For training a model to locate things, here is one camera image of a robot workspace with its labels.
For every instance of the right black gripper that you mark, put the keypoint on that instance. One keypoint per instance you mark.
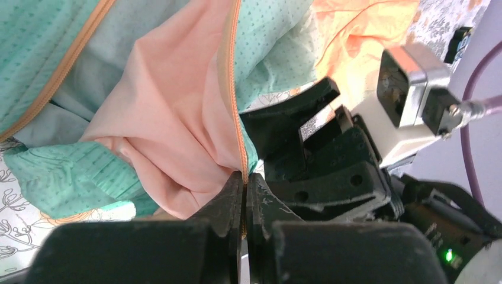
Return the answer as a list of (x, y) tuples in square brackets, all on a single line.
[(334, 175)]

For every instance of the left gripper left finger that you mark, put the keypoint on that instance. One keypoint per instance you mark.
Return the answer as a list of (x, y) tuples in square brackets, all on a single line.
[(205, 248)]

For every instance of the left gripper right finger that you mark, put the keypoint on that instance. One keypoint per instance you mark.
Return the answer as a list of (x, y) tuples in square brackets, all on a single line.
[(283, 248)]

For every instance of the orange and teal jacket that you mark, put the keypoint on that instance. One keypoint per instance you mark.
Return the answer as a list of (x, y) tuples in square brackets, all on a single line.
[(139, 101)]

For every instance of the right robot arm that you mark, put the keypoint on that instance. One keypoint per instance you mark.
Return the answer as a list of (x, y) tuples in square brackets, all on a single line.
[(465, 237)]

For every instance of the floral patterned table mat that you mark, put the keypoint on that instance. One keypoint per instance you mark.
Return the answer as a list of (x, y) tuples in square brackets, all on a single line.
[(15, 219)]

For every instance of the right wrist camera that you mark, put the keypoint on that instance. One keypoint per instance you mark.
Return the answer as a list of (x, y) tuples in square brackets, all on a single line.
[(411, 107)]

